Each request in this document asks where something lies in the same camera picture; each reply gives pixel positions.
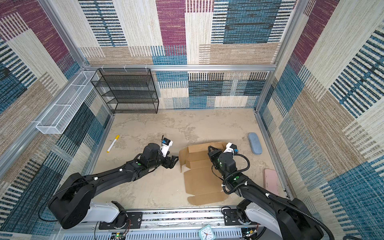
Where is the brown cardboard box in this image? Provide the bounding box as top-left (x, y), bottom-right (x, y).
top-left (179, 142), bottom-right (229, 206)

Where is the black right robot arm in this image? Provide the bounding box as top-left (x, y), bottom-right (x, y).
top-left (208, 145), bottom-right (324, 240)

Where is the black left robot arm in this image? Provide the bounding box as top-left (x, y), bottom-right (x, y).
top-left (48, 143), bottom-right (179, 230)

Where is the blue-grey glasses case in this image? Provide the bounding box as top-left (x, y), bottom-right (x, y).
top-left (248, 133), bottom-right (263, 155)

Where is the yellow-capped white marker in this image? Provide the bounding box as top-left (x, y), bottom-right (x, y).
top-left (107, 135), bottom-right (120, 153)

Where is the pink flat case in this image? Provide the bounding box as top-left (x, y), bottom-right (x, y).
top-left (263, 169), bottom-right (279, 195)

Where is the small teal alarm clock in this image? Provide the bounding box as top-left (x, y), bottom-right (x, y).
top-left (199, 225), bottom-right (216, 240)

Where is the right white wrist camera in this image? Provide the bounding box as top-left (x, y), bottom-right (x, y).
top-left (224, 143), bottom-right (239, 155)

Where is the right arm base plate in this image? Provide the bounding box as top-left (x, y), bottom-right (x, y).
top-left (221, 206), bottom-right (251, 226)

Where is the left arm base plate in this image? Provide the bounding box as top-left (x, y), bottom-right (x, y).
top-left (98, 212), bottom-right (143, 230)

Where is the black wire shelf rack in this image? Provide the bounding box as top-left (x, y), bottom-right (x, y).
top-left (91, 68), bottom-right (159, 114)

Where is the black corrugated cable conduit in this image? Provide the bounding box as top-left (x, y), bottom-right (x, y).
top-left (221, 152), bottom-right (336, 240)

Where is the white wire mesh basket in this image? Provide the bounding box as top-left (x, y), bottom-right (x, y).
top-left (36, 71), bottom-right (95, 135)

